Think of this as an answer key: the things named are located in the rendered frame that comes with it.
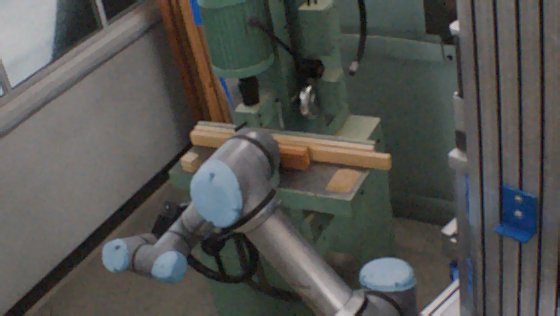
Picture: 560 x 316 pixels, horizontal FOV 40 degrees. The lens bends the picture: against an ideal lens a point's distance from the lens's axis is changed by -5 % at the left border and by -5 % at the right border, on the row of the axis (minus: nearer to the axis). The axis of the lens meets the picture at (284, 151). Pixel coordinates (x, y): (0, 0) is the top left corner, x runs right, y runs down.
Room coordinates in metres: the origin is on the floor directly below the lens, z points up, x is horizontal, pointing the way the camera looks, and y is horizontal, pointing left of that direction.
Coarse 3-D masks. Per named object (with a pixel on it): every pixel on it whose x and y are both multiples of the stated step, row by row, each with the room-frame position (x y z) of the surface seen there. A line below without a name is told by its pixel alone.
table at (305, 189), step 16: (176, 176) 2.05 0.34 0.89; (192, 176) 2.01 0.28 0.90; (288, 176) 1.91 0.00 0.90; (304, 176) 1.89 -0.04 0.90; (320, 176) 1.88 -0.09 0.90; (368, 176) 1.85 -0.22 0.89; (288, 192) 1.84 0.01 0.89; (304, 192) 1.82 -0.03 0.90; (320, 192) 1.80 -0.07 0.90; (336, 192) 1.78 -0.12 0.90; (352, 192) 1.77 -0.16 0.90; (304, 208) 1.82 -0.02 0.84; (320, 208) 1.79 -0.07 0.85; (336, 208) 1.76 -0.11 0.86; (352, 208) 1.74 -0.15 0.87
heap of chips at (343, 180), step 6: (336, 174) 1.85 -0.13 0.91; (342, 174) 1.84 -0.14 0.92; (348, 174) 1.83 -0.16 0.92; (354, 174) 1.84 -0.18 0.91; (336, 180) 1.82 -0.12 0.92; (342, 180) 1.81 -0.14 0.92; (348, 180) 1.81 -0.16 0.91; (354, 180) 1.82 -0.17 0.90; (330, 186) 1.81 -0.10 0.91; (336, 186) 1.80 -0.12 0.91; (342, 186) 1.79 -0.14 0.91; (348, 186) 1.79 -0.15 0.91; (348, 192) 1.77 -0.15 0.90
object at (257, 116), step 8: (264, 96) 2.10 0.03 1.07; (272, 96) 2.10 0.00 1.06; (240, 104) 2.08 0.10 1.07; (264, 104) 2.06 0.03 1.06; (240, 112) 2.03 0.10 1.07; (248, 112) 2.02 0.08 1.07; (256, 112) 2.02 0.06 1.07; (264, 112) 2.05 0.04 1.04; (272, 112) 2.09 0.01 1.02; (240, 120) 2.04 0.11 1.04; (248, 120) 2.02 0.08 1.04; (256, 120) 2.01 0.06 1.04; (264, 120) 2.04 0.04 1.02
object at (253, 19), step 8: (256, 16) 1.89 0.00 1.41; (256, 24) 1.88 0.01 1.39; (264, 32) 1.93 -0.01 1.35; (280, 40) 1.97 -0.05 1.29; (288, 48) 2.00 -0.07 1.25; (296, 56) 2.04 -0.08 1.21; (304, 64) 2.07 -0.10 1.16; (312, 64) 2.09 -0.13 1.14; (320, 64) 2.11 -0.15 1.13; (304, 72) 2.09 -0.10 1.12; (312, 72) 2.08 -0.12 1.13; (320, 72) 2.10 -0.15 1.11
